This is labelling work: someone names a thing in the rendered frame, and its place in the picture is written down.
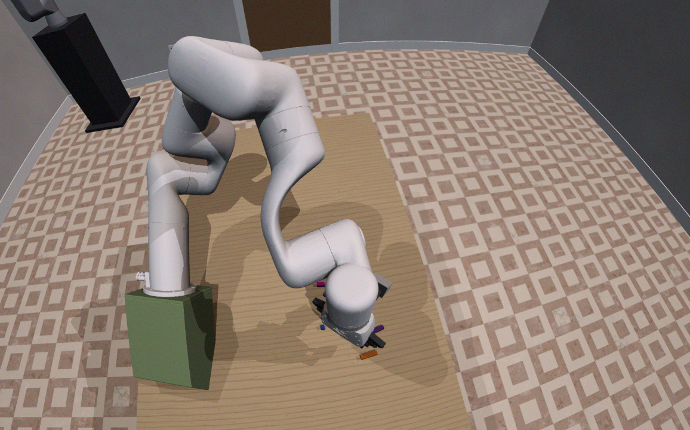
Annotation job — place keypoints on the orange rod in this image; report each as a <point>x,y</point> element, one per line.
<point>371,354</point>

